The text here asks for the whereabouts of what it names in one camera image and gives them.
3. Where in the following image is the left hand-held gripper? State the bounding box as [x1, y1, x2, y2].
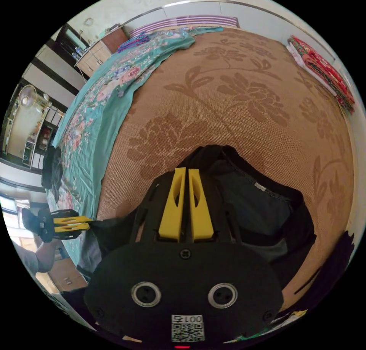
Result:
[39, 208, 92, 244]

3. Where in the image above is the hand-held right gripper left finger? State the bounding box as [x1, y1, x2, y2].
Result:
[158, 168, 187, 242]

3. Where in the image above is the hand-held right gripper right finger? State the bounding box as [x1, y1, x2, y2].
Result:
[188, 169, 214, 242]

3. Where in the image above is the black and gray t-shirt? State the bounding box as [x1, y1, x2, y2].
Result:
[76, 145, 317, 296]

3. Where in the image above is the person's left forearm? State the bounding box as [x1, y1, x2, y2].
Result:
[35, 238, 62, 274]

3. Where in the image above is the person's left hand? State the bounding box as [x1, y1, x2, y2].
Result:
[22, 208, 48, 244]

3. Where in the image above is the wooden bedside cabinet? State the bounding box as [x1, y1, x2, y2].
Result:
[47, 258, 88, 294]

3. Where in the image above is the window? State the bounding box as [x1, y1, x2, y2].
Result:
[0, 196, 38, 243]

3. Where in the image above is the person's body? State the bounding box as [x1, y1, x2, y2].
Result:
[12, 242, 39, 277]

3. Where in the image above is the pile of clothes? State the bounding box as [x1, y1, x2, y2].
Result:
[41, 145, 64, 202]

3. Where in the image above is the cluttered shelf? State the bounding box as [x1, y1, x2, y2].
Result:
[22, 98, 59, 168]

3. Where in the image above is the bed with woven floral mat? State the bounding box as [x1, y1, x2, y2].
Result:
[45, 26, 357, 313]

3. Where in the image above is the white standing fan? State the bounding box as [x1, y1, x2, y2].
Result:
[17, 84, 38, 109]

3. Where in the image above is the light wooden cupboard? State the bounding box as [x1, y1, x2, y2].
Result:
[74, 39, 112, 78]

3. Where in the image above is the purple striped blanket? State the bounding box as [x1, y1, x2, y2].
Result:
[129, 15, 239, 39]

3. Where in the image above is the folded red floral quilt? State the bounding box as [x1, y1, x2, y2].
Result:
[286, 35, 356, 115]

